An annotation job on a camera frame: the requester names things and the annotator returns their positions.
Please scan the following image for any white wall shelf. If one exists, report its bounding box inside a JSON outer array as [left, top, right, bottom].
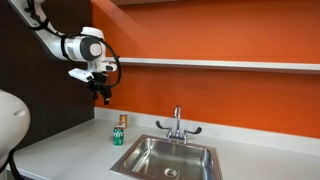
[[105, 56, 320, 75]]

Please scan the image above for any chrome faucet with black handles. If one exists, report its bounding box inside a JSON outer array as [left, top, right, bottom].
[[155, 105, 203, 144]]

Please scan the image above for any thick black base cable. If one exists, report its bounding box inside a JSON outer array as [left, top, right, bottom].
[[6, 149, 26, 180]]

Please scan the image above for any white counter backsplash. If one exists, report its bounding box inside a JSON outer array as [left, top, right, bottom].
[[94, 106, 320, 158]]

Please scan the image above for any green soda can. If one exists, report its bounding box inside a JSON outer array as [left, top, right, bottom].
[[112, 125, 125, 147]]

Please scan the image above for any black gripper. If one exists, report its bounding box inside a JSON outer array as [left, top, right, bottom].
[[87, 71, 113, 106]]

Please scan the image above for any stainless steel sink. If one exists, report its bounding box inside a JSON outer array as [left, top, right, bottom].
[[109, 133, 224, 180]]

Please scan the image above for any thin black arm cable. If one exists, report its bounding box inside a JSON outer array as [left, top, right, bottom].
[[24, 0, 123, 90]]

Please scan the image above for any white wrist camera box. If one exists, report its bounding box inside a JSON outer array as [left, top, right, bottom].
[[68, 67, 95, 84]]

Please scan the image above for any orange soda can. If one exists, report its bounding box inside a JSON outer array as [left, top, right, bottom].
[[119, 113, 129, 130]]

